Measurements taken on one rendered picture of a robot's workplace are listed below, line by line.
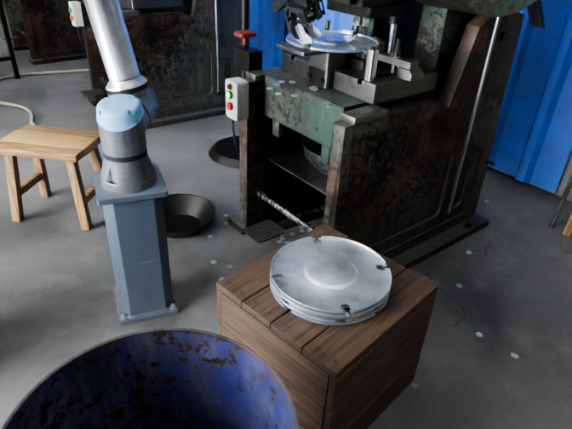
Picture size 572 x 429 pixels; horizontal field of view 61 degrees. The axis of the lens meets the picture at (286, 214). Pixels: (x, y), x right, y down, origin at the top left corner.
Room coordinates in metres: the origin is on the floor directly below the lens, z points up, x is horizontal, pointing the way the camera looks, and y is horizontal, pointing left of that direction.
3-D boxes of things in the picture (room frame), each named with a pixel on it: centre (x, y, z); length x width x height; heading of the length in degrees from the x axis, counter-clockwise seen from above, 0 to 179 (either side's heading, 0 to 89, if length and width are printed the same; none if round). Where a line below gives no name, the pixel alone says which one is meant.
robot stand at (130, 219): (1.22, 0.45, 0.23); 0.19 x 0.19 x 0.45; 23
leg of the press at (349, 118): (1.56, -0.49, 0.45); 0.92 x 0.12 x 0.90; 130
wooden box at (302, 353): (0.93, -0.11, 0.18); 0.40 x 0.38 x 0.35; 137
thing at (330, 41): (1.59, -0.12, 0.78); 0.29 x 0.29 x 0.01
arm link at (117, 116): (1.22, 0.45, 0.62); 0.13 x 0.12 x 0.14; 3
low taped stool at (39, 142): (1.74, 0.94, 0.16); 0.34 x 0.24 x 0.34; 84
